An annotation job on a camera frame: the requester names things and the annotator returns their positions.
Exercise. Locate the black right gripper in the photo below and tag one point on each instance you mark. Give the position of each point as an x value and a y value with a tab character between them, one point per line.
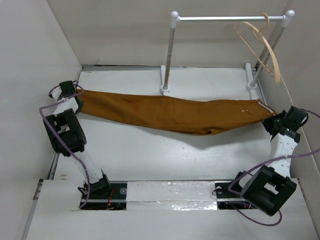
267	121

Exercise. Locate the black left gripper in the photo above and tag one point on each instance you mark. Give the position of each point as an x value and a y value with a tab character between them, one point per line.
78	110

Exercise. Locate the brown trousers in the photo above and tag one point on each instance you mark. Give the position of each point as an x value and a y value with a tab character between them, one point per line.
174	114

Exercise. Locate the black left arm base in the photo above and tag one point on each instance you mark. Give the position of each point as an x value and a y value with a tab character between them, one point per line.
113	200

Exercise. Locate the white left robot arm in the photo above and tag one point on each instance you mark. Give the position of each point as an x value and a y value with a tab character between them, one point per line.
67	137

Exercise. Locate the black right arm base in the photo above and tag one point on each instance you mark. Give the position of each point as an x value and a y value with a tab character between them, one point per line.
227	200

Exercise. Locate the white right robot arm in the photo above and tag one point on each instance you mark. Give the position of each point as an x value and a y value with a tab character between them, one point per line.
271	186

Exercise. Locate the beige wooden clothes hanger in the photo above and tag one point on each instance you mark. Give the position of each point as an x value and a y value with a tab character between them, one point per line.
273	71

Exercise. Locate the white metal clothes rack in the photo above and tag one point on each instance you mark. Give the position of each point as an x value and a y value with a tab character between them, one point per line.
257	21

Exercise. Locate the silver foil tape strip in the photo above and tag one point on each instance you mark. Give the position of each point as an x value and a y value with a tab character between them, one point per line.
171	196

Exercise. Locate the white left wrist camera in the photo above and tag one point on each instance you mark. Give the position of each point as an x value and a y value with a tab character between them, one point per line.
55	93

